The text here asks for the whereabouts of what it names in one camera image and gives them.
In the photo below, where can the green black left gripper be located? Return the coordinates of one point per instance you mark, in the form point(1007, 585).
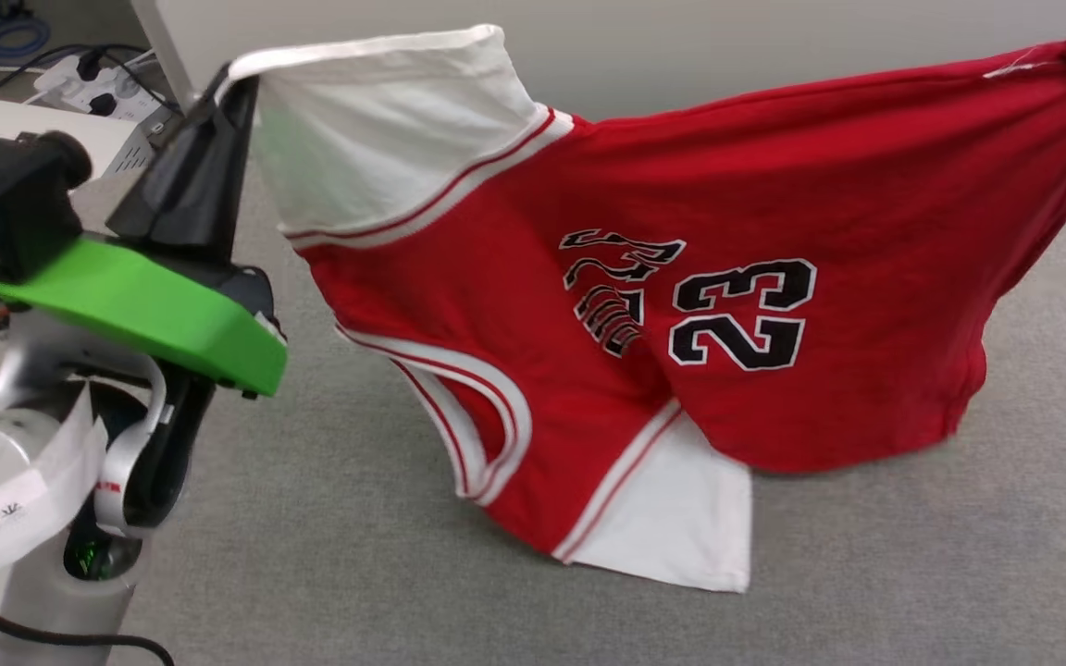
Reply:
point(154, 305)

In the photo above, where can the red white basketball jersey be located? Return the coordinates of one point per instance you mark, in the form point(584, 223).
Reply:
point(774, 185)

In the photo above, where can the white power strip with plugs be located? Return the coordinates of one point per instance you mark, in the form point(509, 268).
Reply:
point(80, 79)

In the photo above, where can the white equipment box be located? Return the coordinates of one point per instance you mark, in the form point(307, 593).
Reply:
point(43, 134)

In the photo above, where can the grey fabric sofa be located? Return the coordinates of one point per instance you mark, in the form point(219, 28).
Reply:
point(357, 573)

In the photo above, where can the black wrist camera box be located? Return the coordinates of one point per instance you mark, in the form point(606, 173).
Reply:
point(6, 194)

